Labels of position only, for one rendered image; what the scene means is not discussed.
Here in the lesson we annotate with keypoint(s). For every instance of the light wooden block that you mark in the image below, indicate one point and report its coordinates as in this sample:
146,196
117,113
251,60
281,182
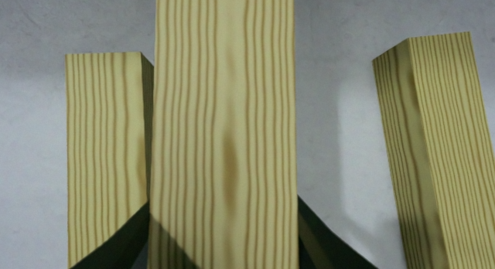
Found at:
109,104

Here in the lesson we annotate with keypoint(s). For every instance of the wooden beam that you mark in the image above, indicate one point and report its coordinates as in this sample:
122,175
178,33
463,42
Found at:
439,151

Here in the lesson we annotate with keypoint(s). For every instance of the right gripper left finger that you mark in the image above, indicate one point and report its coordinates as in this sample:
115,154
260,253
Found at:
127,248

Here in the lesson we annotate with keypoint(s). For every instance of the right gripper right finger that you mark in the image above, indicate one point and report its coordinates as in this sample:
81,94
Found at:
321,248

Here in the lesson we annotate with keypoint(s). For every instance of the long wooden board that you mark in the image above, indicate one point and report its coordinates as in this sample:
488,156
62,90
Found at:
224,170

